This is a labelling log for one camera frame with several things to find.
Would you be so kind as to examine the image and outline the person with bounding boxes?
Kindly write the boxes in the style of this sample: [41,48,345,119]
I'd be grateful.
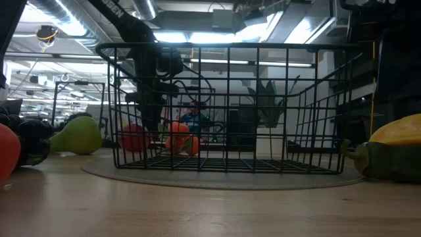
[179,100,211,134]

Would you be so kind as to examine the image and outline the long ceiling light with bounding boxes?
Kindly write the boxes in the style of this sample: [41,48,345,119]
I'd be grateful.
[189,58,313,68]

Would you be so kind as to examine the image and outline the black rack frame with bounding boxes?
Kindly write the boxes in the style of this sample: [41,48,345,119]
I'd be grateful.
[51,80,107,128]

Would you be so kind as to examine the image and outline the red apple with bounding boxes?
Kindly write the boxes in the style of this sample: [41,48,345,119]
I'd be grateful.
[117,123,153,153]

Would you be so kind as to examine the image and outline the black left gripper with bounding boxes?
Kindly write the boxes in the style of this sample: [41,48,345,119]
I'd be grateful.
[124,43,185,132]

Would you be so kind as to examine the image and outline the yellow starfruit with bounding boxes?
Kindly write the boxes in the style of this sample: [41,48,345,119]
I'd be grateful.
[368,113,421,147]

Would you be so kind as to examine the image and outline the hanging cable reel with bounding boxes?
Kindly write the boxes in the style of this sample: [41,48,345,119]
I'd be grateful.
[35,24,59,43]

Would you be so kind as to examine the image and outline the black grape bunch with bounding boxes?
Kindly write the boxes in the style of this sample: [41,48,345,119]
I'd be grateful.
[0,105,55,167]

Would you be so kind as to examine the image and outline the dark monitor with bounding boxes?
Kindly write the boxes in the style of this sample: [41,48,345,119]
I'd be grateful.
[226,108,257,149]

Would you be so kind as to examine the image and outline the grey round mat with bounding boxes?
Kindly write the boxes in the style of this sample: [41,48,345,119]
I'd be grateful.
[81,154,366,191]

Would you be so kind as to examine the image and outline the green pear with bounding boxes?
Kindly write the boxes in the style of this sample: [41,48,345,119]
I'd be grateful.
[48,115,104,155]

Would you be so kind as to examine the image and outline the black wire basket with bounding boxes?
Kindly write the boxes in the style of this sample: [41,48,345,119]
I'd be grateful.
[95,41,361,175]

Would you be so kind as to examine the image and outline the dark green squash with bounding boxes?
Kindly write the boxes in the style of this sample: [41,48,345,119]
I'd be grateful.
[340,138,421,184]

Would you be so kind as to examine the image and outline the silver ventilation duct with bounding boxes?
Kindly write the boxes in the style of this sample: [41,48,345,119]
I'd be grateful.
[132,0,159,21]

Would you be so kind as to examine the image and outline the green plant in white pot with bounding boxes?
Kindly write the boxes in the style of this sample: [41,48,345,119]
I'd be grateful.
[241,74,302,155]

